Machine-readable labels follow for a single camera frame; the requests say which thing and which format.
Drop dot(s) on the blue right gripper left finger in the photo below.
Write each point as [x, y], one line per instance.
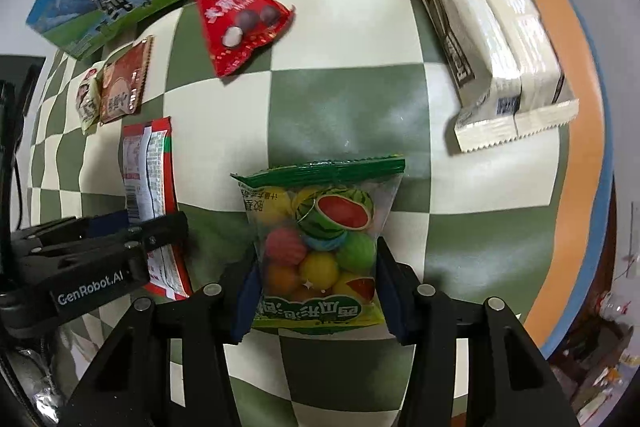
[249, 294]

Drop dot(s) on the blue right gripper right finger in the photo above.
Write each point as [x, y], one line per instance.
[395, 284]

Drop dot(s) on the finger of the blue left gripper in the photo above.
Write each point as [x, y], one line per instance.
[109, 223]

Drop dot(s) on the red white long snack pack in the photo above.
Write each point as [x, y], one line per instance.
[150, 193]

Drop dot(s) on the watermelon gum ball bag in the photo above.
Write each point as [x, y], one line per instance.
[316, 228]

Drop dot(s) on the brown cracker packet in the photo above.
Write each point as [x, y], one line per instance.
[123, 81]

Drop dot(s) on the white biscuit pack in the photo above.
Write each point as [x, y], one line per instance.
[505, 69]

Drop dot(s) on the red triangular candy packet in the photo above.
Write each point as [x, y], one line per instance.
[234, 29]

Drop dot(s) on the green white checkered blanket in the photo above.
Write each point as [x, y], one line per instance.
[496, 236]

